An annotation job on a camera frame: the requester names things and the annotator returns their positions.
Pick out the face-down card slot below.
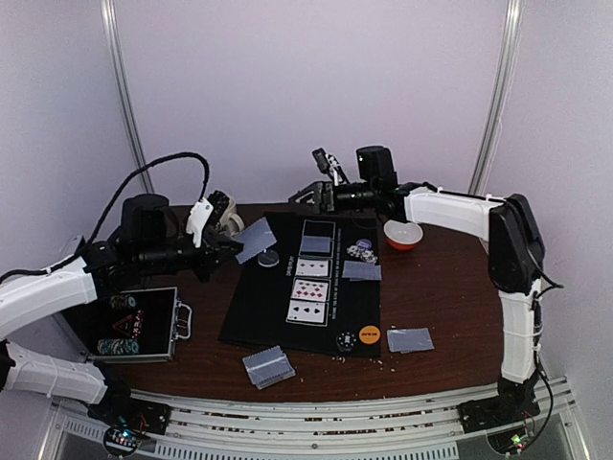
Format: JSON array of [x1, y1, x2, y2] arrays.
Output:
[[300, 235, 332, 255], [233, 217, 277, 265]]

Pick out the blue small blind button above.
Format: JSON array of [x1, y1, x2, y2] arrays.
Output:
[[355, 239, 373, 250]]

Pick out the four of diamonds card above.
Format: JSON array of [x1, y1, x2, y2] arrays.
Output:
[[296, 258, 330, 278]]

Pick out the white poker chip stack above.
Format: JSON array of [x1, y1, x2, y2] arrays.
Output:
[[347, 244, 378, 265]]

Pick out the face-down card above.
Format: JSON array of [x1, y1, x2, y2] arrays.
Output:
[[342, 261, 382, 282], [397, 328, 435, 354]]

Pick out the spade card face up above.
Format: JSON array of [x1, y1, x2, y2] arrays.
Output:
[[286, 300, 327, 325]]

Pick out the grey playing card deck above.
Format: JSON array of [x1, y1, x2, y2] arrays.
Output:
[[242, 346, 296, 390]]

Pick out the orange big blind button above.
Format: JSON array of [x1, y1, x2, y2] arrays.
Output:
[[358, 325, 381, 345]]

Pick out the dark green chip stack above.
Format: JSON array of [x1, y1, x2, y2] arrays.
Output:
[[335, 331, 357, 353]]

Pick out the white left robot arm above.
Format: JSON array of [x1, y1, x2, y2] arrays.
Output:
[[1, 191, 242, 426]]

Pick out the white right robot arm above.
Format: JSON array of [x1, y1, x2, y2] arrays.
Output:
[[289, 146, 559, 427]]

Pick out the ceramic mug with print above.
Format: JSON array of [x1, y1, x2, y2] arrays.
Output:
[[220, 196, 245, 237]]

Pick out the black poker mat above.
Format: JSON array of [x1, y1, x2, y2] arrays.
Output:
[[219, 212, 381, 357]]

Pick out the orange bowl white inside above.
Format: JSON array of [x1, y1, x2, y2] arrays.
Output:
[[383, 220, 423, 251]]

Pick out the upper chip stack in case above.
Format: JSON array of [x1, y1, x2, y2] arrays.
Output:
[[109, 294, 137, 311]]

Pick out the chip stack in case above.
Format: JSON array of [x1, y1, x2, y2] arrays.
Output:
[[109, 294, 137, 311], [97, 338, 140, 357]]

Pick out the aluminium poker chip case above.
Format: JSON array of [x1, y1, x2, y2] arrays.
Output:
[[60, 287, 193, 364]]

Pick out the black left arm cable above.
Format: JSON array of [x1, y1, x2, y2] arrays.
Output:
[[88, 151, 212, 241]]

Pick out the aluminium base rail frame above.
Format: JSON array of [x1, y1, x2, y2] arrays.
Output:
[[40, 373, 590, 460]]

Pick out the aluminium corner post left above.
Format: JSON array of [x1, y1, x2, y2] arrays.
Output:
[[100, 0, 147, 168]]

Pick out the aluminium corner post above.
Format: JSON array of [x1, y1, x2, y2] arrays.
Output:
[[468, 0, 524, 195], [100, 0, 147, 168]]

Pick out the aluminium corner post right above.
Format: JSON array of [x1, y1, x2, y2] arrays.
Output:
[[468, 0, 524, 195]]

